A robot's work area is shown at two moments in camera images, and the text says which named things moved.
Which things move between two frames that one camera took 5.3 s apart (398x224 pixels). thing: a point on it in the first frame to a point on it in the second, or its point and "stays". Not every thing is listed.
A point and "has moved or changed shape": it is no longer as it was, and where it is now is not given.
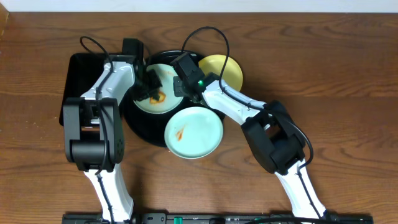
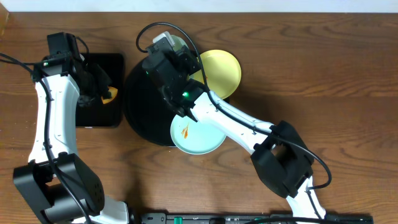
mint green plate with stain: x=165 y=74 to x=178 y=42
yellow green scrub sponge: x=162 y=98 has moved or changed shape
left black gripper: x=149 y=86 to x=94 y=86
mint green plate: x=193 y=132 has moved or changed shape
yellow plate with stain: x=232 y=73 stays
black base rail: x=222 y=218 stays
